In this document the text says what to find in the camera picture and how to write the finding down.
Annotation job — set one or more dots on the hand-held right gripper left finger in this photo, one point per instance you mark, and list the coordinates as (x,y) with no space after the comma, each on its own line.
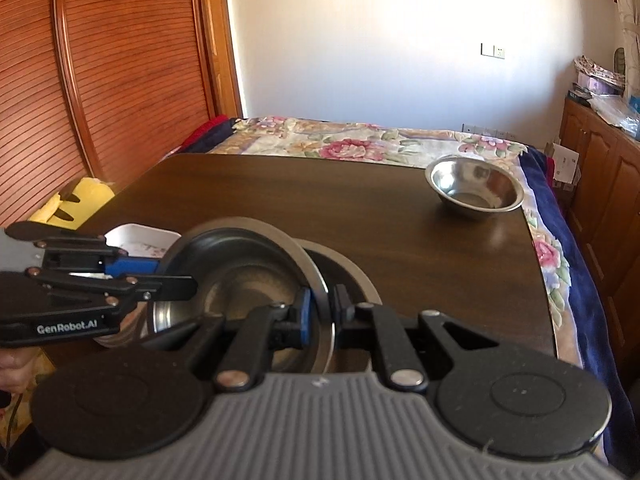
(305,317)

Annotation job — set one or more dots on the patterned curtain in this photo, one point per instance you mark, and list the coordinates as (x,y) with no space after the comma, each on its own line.
(627,10)

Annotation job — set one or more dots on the white cardboard box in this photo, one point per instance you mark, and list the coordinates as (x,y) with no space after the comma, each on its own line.
(562,162)

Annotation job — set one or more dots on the patterned paper bag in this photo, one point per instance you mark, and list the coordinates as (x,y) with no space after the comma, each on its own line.
(597,67)

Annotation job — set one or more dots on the red cloth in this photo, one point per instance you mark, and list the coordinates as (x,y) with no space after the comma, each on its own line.
(210,127)

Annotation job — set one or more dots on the white floral plate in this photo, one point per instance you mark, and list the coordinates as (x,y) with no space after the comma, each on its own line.
(145,237)

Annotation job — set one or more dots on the dark books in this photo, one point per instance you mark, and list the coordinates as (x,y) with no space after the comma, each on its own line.
(580,97)

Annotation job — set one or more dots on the clear plastic bags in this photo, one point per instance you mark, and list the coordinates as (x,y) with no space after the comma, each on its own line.
(612,112)

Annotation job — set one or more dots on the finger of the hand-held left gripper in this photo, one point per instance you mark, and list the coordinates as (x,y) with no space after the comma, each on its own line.
(160,287)
(135,262)

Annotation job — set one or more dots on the person's left hand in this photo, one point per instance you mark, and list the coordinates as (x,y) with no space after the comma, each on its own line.
(15,370)

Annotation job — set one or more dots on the white wall switch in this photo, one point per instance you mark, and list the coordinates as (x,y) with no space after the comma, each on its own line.
(492,50)

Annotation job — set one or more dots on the purple box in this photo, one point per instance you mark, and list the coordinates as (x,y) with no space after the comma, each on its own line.
(597,85)

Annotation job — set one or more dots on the wooden cabinet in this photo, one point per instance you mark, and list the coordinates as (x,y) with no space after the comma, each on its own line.
(600,160)

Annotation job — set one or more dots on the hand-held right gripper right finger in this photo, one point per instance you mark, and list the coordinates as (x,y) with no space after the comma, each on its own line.
(342,315)

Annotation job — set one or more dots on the dark tabletop board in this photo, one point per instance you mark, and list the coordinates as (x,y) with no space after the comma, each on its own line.
(555,210)

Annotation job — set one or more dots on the floral blanket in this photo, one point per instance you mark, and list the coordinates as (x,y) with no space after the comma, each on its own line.
(350,147)

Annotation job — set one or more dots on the stainless steel bowl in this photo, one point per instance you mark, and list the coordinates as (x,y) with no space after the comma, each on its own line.
(235,260)
(475,195)
(345,270)

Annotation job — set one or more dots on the yellow plush toy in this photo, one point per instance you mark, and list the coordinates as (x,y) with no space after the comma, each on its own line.
(85,195)

